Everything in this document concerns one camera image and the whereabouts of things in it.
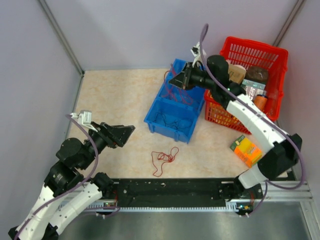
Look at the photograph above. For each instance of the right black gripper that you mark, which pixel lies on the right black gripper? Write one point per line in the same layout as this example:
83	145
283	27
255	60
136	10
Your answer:
178	80

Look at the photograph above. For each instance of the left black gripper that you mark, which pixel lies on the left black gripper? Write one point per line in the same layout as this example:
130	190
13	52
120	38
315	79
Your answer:
115	134

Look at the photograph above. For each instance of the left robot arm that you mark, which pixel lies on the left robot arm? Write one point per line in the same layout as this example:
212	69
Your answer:
66	192

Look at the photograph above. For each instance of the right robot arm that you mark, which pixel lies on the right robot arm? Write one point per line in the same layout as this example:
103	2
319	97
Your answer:
281	150

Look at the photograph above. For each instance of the blue three-compartment bin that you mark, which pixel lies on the blue three-compartment bin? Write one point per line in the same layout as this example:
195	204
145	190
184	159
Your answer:
174	112

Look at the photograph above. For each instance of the upper brown cardboard box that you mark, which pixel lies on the upper brown cardboard box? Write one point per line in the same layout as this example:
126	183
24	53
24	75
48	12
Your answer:
236	72

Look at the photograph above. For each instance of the teal tissue pack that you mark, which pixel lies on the teal tissue pack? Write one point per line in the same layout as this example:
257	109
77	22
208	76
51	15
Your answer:
253	88

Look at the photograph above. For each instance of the red plastic basket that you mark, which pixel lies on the red plastic basket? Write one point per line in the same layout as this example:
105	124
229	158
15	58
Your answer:
249	53

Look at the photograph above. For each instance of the dark brown round item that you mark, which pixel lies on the dark brown round item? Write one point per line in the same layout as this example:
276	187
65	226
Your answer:
256	73

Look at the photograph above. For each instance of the orange bottle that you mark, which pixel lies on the orange bottle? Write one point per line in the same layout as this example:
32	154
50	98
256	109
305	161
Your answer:
260	101

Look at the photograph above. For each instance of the orange yellow sponge pack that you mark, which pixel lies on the orange yellow sponge pack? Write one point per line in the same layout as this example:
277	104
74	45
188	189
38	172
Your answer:
246	151

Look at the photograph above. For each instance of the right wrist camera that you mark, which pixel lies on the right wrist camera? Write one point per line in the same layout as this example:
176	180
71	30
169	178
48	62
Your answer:
196	52

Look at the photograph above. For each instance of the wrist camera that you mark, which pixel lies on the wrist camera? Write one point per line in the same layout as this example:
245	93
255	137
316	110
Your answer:
196	52
84	119

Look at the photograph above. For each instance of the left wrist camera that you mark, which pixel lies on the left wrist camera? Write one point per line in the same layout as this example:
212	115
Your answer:
84	119

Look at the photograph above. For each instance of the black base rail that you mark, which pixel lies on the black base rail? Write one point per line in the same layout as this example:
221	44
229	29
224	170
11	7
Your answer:
181	192

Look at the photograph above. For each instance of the white cable duct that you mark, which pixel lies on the white cable duct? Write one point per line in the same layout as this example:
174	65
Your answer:
99	206

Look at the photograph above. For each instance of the right aluminium corner post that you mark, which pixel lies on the right aluminium corner post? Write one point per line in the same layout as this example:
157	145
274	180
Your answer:
298	6

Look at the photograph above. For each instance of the aluminium corner post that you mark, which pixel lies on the aluminium corner post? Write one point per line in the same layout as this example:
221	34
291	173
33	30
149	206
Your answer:
298	6
60	36

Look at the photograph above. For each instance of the left aluminium corner post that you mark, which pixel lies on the left aluminium corner post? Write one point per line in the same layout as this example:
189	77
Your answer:
60	36

